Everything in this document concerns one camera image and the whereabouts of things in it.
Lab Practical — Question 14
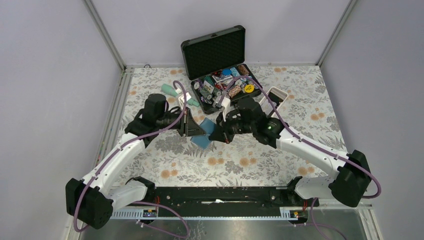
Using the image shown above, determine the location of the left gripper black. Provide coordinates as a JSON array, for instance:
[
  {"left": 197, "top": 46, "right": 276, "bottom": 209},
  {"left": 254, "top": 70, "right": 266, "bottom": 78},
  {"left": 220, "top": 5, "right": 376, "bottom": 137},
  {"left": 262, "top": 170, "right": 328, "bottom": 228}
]
[{"left": 157, "top": 106, "right": 207, "bottom": 137}]

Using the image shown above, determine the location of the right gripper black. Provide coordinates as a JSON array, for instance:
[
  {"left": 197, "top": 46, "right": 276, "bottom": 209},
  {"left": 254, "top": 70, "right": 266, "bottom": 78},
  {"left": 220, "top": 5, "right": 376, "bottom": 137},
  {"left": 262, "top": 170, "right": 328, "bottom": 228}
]
[{"left": 209, "top": 110, "right": 256, "bottom": 145}]

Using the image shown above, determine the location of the blue leather card holder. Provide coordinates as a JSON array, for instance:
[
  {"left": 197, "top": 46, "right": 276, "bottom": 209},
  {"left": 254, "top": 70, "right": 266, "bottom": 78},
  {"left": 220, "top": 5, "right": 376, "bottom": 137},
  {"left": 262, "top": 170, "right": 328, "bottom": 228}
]
[{"left": 190, "top": 118, "right": 216, "bottom": 149}]

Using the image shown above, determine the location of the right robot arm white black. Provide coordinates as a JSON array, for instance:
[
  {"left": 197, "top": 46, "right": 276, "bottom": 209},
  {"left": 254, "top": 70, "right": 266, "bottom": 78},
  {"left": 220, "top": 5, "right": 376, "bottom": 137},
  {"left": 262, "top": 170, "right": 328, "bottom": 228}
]
[{"left": 208, "top": 98, "right": 372, "bottom": 208}]

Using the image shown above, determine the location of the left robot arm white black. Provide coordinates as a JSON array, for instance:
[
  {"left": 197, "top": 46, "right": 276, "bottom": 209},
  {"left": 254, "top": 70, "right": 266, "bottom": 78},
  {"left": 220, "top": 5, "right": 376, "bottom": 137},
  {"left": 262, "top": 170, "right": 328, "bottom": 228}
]
[{"left": 65, "top": 93, "right": 206, "bottom": 232}]

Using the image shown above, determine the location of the white plastic card tray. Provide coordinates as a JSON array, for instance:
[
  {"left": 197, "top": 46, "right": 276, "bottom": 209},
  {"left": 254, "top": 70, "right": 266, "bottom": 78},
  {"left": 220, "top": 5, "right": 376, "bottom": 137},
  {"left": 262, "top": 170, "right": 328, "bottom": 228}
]
[{"left": 259, "top": 86, "right": 289, "bottom": 118}]

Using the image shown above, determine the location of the mint green cylindrical device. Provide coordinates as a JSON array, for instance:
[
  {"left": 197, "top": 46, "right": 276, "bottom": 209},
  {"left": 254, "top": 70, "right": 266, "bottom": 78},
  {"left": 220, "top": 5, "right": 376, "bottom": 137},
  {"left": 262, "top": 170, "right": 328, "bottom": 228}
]
[{"left": 161, "top": 83, "right": 200, "bottom": 107}]

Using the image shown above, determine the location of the yellow round chip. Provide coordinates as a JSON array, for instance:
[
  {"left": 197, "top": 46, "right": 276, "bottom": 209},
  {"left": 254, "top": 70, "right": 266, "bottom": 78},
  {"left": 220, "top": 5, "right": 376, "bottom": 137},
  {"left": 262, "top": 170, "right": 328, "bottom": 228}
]
[{"left": 243, "top": 84, "right": 255, "bottom": 94}]

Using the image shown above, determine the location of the black poker chip case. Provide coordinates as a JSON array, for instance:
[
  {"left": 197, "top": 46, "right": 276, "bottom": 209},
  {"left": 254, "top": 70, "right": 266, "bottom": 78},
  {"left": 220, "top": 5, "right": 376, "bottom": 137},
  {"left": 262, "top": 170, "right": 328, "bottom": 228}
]
[{"left": 180, "top": 25, "right": 260, "bottom": 115}]

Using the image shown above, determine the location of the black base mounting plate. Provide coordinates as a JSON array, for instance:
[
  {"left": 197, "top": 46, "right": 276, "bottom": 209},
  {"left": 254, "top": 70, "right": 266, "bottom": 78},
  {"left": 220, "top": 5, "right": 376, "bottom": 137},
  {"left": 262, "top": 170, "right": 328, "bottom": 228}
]
[{"left": 126, "top": 176, "right": 320, "bottom": 216}]

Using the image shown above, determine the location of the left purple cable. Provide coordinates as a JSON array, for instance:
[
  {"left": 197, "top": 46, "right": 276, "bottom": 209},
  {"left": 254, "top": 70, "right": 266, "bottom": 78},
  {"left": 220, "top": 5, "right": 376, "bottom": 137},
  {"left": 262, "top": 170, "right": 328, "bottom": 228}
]
[{"left": 72, "top": 80, "right": 190, "bottom": 233}]

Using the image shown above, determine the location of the purple cable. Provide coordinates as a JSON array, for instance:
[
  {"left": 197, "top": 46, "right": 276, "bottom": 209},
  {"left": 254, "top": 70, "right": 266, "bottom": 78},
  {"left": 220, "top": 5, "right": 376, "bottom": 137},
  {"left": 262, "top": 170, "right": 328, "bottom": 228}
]
[
  {"left": 221, "top": 75, "right": 382, "bottom": 200},
  {"left": 72, "top": 80, "right": 190, "bottom": 233}
]

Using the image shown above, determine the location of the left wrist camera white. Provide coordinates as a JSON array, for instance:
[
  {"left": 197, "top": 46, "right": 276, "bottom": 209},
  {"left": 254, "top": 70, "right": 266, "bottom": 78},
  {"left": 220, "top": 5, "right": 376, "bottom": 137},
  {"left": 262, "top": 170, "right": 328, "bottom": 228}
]
[{"left": 177, "top": 92, "right": 192, "bottom": 114}]

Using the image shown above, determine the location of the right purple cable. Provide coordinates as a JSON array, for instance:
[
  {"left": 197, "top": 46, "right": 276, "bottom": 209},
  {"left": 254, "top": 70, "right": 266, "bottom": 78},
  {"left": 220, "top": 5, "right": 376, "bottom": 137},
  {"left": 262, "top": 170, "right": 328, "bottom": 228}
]
[{"left": 221, "top": 75, "right": 382, "bottom": 200}]

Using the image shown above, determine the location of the slotted cable duct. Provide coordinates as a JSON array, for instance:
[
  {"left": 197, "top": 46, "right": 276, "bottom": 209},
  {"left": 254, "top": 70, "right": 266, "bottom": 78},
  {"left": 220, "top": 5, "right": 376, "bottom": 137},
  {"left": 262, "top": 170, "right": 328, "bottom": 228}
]
[{"left": 110, "top": 207, "right": 299, "bottom": 221}]

